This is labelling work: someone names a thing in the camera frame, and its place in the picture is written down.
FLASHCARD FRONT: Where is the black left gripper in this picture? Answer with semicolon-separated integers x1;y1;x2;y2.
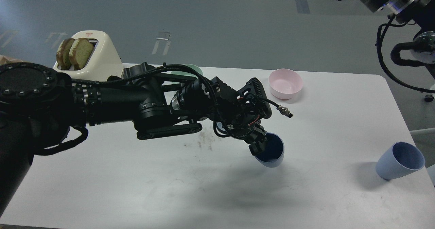
190;77;272;155

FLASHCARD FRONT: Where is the dark blue cup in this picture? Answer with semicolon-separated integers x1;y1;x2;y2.
255;133;285;168

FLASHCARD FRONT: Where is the light blue cup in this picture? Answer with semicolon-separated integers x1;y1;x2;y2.
375;141;425;180

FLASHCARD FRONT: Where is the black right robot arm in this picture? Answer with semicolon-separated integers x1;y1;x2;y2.
338;0;435;102

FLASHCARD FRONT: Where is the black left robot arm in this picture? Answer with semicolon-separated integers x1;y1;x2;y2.
0;62;272;213

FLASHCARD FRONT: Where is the pink bowl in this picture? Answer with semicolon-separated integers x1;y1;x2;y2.
268;69;303;100

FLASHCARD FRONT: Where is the green bowl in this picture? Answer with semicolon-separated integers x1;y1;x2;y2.
170;64;204;78

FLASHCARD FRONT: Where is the cream white toaster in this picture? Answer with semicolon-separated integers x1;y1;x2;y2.
53;30;124;82

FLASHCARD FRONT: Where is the right toast slice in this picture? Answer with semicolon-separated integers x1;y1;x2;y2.
69;38;94;71

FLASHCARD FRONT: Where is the toast slice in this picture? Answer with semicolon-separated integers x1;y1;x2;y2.
69;38;94;71
56;38;75;70

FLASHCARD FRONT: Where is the left toast slice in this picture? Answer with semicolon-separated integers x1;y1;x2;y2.
56;38;75;70

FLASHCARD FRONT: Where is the checkered beige cloth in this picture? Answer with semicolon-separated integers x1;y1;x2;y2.
0;55;24;65

